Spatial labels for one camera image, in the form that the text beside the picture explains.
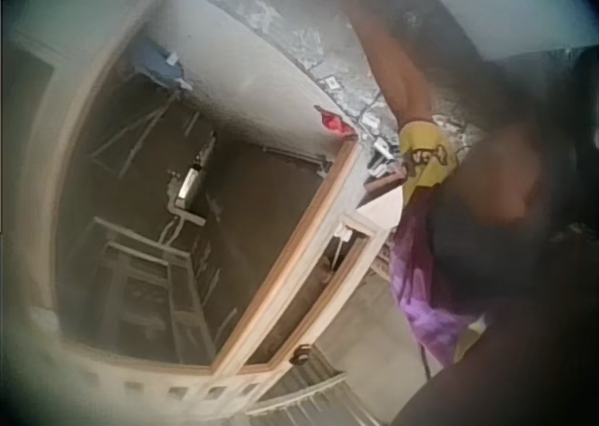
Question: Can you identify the large wooden framed glass door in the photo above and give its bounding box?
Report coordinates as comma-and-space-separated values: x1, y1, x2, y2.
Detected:
25, 0, 362, 381

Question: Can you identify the red cloth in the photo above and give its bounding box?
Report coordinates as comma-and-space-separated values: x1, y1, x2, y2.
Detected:
314, 106, 359, 140

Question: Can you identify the narrow wooden framed glass door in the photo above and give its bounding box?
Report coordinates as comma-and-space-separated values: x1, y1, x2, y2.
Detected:
242, 210, 390, 369

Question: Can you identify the white cylinder tank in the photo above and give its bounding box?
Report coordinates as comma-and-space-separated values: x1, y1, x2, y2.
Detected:
173, 162, 206, 211

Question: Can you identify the dark round door knob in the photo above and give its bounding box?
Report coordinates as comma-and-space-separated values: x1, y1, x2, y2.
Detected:
288, 343, 315, 367

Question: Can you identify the metal shelf rack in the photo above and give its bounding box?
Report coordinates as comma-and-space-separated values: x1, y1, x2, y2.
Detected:
87, 215, 222, 366

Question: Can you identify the metal folding stand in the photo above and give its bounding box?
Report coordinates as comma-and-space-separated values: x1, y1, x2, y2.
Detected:
87, 86, 194, 180

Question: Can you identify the blue cloth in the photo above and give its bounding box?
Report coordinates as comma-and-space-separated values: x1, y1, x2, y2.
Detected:
126, 37, 189, 91

